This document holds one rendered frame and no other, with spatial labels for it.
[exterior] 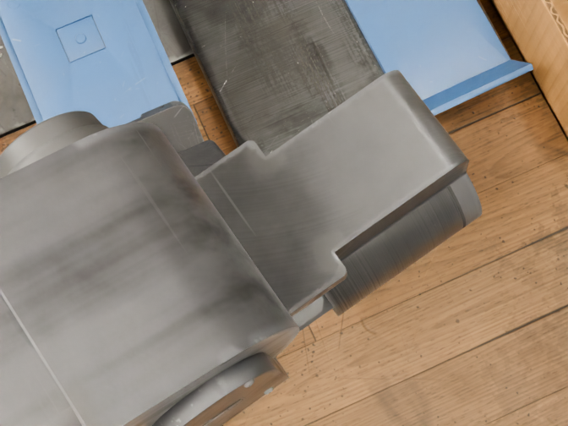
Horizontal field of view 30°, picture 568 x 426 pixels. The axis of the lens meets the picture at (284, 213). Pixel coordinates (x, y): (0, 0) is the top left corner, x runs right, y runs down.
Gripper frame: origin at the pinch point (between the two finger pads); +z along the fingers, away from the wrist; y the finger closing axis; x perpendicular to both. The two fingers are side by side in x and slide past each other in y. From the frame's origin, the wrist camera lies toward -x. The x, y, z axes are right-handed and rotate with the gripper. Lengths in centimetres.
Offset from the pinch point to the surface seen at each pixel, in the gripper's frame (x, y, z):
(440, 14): -20.4, 0.7, 10.4
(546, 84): -24.4, -5.2, 7.8
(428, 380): -10.5, -17.0, 2.7
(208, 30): -7.4, 4.7, 13.6
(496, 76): -20.9, -3.0, 5.8
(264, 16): -10.9, 4.3, 13.2
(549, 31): -24.3, -1.6, 5.0
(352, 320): -8.0, -12.8, 5.3
